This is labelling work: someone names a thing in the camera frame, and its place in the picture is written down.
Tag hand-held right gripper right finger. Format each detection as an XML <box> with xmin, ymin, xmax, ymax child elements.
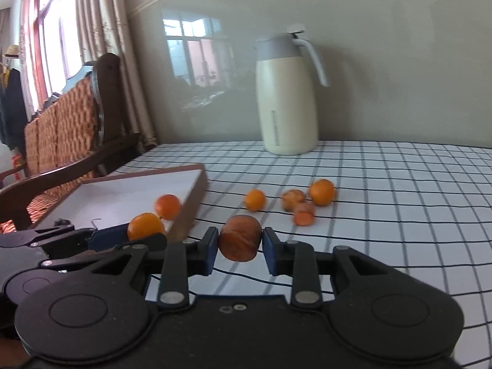
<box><xmin>262</xmin><ymin>227</ymin><xmax>389</xmax><ymax>311</ymax></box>

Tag brown cardboard box tray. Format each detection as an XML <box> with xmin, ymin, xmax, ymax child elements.
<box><xmin>29</xmin><ymin>164</ymin><xmax>208</xmax><ymax>244</ymax></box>

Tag dark wooden sofa frame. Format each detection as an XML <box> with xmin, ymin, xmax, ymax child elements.
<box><xmin>0</xmin><ymin>53</ymin><xmax>141</xmax><ymax>232</ymax></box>

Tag cream thermos jug grey lid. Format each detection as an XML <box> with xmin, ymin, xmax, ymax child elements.
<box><xmin>256</xmin><ymin>25</ymin><xmax>330</xmax><ymax>156</ymax></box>

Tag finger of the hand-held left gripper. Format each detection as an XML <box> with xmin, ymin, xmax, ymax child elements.
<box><xmin>0</xmin><ymin>219</ymin><xmax>76</xmax><ymax>249</ymax></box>
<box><xmin>38</xmin><ymin>223</ymin><xmax>132</xmax><ymax>274</ymax></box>

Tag carrot piece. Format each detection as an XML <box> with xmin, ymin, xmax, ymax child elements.
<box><xmin>294</xmin><ymin>202</ymin><xmax>316</xmax><ymax>227</ymax></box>

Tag red yellow hanging ornament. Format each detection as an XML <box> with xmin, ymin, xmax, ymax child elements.
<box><xmin>11</xmin><ymin>155</ymin><xmax>26</xmax><ymax>180</ymax></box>

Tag mottled brown orange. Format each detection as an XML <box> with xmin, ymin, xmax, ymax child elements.
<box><xmin>282</xmin><ymin>189</ymin><xmax>307</xmax><ymax>212</ymax></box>

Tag peeled orange piece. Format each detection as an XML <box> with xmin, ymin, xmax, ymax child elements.
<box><xmin>218</xmin><ymin>215</ymin><xmax>262</xmax><ymax>262</ymax></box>

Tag dark hanging coat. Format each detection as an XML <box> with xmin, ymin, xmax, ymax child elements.
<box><xmin>0</xmin><ymin>67</ymin><xmax>30</xmax><ymax>151</ymax></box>

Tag beige patterned curtain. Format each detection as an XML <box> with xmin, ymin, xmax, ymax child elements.
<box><xmin>75</xmin><ymin>0</ymin><xmax>158</xmax><ymax>147</ymax></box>

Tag orange woven sofa cushion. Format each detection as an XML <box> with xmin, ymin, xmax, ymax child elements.
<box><xmin>0</xmin><ymin>77</ymin><xmax>97</xmax><ymax>233</ymax></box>

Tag white black checked tablecloth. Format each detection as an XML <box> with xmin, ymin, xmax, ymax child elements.
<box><xmin>111</xmin><ymin>140</ymin><xmax>492</xmax><ymax>369</ymax></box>

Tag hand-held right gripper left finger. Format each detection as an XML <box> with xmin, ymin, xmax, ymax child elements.
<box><xmin>89</xmin><ymin>227</ymin><xmax>220</xmax><ymax>311</ymax></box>

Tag round orange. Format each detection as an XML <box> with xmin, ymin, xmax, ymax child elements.
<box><xmin>155</xmin><ymin>194</ymin><xmax>181</xmax><ymax>221</ymax></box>
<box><xmin>245</xmin><ymin>189</ymin><xmax>267</xmax><ymax>212</ymax></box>
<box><xmin>127</xmin><ymin>212</ymin><xmax>167</xmax><ymax>241</ymax></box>
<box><xmin>309</xmin><ymin>179</ymin><xmax>336</xmax><ymax>207</ymax></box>

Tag red framed window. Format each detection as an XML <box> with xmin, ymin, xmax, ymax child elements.
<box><xmin>21</xmin><ymin>0</ymin><xmax>83</xmax><ymax>110</ymax></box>

